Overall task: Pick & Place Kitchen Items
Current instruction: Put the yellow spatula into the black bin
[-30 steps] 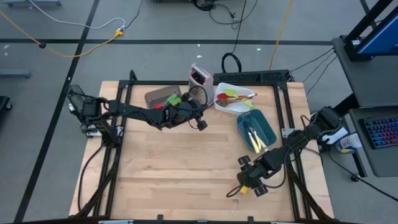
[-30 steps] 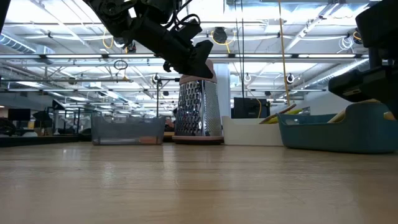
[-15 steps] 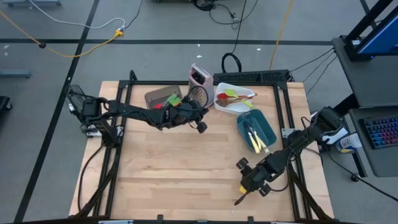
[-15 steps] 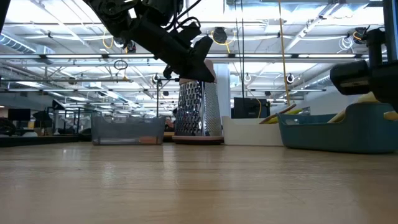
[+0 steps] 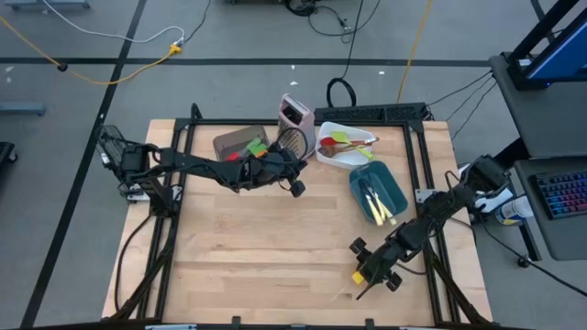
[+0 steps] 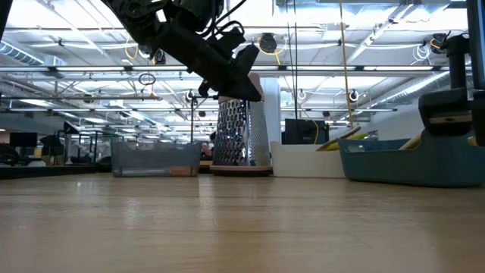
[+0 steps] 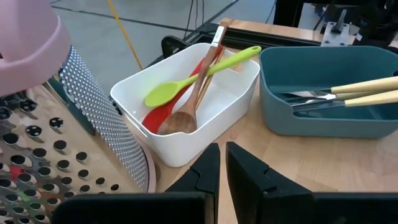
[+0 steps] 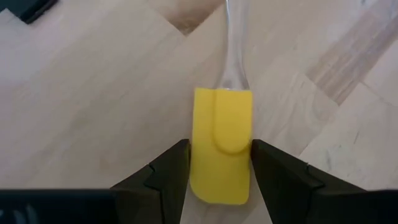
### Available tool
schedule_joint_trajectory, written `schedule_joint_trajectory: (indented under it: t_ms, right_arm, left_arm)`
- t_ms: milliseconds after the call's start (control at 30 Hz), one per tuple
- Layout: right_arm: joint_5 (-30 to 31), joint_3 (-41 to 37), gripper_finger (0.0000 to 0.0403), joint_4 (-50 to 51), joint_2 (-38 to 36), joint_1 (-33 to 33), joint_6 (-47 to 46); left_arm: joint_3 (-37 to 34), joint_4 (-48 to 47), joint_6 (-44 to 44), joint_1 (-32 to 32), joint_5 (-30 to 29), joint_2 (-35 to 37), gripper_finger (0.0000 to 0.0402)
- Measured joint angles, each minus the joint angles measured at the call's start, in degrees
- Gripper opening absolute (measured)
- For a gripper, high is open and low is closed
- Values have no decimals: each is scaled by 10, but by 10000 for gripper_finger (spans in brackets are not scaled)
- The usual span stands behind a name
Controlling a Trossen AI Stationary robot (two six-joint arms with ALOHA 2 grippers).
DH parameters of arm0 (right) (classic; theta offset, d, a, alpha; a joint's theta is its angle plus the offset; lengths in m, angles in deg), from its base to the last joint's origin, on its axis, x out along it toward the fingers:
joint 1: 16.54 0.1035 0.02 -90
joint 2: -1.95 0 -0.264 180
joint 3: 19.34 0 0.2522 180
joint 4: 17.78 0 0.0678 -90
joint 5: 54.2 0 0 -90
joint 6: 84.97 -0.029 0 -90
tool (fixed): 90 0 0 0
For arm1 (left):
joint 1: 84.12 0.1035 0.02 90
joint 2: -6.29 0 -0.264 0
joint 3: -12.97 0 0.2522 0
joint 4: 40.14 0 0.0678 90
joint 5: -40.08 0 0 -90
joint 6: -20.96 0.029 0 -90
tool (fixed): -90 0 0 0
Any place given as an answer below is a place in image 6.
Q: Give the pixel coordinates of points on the pink steel box grater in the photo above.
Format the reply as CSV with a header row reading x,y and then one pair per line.
x,y
238,132

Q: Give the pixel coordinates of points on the white plastic bin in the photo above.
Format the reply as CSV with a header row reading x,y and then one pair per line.
x,y
299,163

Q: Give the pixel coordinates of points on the black background monitor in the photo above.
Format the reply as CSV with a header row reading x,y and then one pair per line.
x,y
303,132

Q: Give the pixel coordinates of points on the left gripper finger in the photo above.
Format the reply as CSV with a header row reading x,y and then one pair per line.
x,y
240,85

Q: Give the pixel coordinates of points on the small dark background monitor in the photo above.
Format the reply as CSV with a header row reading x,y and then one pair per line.
x,y
22,139

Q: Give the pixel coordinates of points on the brown wooden spoon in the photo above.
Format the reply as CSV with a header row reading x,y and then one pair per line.
x,y
341,138

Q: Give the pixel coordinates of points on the grey translucent plastic bin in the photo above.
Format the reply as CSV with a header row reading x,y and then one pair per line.
x,y
155,159

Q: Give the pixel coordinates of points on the black aluminium table frame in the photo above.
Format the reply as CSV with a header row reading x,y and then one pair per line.
x,y
45,171

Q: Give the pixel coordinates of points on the black monitor stand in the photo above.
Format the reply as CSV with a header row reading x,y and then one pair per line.
x,y
457,64

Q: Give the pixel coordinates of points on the person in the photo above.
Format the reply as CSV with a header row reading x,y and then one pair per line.
x,y
206,151

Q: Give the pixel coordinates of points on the orange silicone spatula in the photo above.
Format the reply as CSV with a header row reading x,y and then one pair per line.
x,y
182,171

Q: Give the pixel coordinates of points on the teal plastic bin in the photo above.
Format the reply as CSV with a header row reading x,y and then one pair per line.
x,y
398,167

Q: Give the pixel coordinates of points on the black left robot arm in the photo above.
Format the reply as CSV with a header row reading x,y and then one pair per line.
x,y
132,11

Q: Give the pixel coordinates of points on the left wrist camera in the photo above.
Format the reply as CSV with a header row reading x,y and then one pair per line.
x,y
231,41

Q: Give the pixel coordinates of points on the silver ceiling air duct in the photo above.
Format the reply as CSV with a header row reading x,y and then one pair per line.
x,y
413,89
19,53

